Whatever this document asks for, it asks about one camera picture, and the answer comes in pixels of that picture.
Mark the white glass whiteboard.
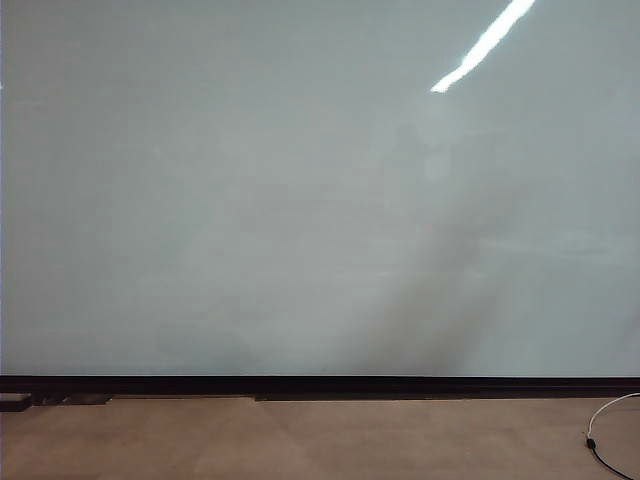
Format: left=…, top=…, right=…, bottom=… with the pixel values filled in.
left=0, top=0, right=640, bottom=378

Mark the white cable with black connector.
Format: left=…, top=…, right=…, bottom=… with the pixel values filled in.
left=583, top=392, right=640, bottom=479

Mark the black block on floor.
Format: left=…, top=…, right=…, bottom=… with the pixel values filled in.
left=0, top=392, right=33, bottom=413

